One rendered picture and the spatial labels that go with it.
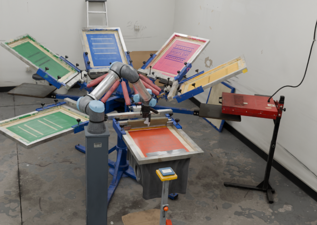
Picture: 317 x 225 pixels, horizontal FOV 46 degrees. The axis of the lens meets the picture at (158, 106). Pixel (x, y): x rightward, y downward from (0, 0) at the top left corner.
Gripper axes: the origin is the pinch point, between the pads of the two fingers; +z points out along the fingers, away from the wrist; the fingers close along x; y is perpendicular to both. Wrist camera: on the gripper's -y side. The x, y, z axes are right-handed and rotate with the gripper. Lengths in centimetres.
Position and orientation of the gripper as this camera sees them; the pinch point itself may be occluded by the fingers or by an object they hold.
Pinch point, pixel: (147, 124)
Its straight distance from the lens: 358.7
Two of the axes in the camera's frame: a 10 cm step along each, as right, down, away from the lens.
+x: 3.6, 3.6, -8.6
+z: -0.6, 9.3, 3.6
